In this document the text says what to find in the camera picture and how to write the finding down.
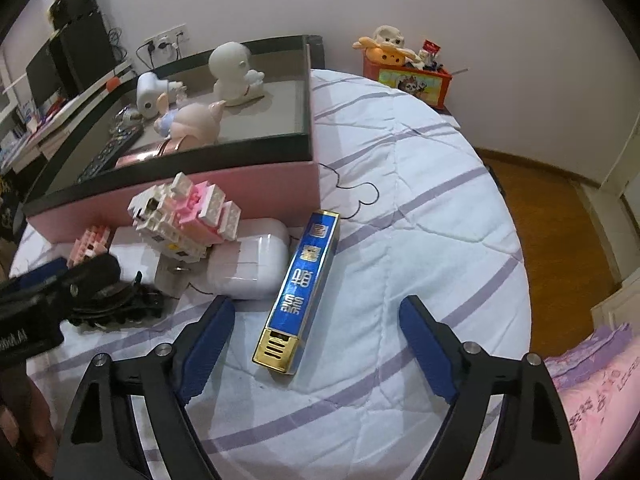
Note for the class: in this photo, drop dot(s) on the black remote control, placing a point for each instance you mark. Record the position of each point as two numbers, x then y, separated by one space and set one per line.
107 155

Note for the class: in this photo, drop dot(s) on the pink pig figurine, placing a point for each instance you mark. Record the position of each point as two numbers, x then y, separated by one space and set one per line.
197 122

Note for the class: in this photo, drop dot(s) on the white wall outlet strip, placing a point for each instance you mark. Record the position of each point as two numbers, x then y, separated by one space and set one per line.
167 37

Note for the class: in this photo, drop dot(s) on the white desk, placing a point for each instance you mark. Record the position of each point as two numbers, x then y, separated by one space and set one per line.
65 110

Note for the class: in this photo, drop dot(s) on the blue and gold box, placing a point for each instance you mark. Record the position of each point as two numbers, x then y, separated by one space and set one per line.
300 290

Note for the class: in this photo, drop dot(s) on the small pink block piece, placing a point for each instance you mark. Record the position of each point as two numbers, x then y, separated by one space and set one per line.
90 242

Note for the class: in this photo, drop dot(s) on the white plug charger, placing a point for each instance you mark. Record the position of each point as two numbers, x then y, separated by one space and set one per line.
147 92

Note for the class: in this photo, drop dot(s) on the black computer monitor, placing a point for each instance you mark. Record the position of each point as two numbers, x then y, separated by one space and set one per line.
45 77

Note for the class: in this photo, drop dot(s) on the pink box with black rim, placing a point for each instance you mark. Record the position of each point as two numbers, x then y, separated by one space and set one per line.
280 185

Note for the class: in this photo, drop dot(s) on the pink printed bedding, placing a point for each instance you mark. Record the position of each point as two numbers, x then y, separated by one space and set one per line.
600 400

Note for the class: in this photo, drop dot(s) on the white earbuds case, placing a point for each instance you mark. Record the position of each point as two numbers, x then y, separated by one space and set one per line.
250 265

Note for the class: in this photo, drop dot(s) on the pink white block figure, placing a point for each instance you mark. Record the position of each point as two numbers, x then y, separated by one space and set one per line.
175 220

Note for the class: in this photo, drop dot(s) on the white doll figurine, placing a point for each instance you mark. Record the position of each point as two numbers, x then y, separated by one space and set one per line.
230 67

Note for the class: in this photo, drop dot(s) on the black computer tower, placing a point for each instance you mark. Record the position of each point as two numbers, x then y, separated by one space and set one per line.
85 55

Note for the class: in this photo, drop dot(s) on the red tagged packet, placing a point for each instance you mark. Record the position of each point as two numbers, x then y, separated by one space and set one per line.
430 52

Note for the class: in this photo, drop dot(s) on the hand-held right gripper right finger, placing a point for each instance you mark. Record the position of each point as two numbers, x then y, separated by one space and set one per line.
430 355

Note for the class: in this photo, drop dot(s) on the black speaker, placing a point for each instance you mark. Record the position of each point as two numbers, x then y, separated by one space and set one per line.
75 5

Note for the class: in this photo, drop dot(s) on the yellow white plush toy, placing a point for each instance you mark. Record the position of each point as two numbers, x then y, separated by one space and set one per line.
385 50

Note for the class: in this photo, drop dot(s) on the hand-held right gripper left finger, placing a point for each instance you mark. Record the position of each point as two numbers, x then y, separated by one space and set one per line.
205 350

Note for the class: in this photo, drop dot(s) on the red toy box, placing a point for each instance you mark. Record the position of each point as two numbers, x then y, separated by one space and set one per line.
410 82

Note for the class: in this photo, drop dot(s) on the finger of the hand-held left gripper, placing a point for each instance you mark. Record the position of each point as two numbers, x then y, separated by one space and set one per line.
95 270
35 272

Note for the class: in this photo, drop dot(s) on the person's left forearm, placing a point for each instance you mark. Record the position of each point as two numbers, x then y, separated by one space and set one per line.
35 420

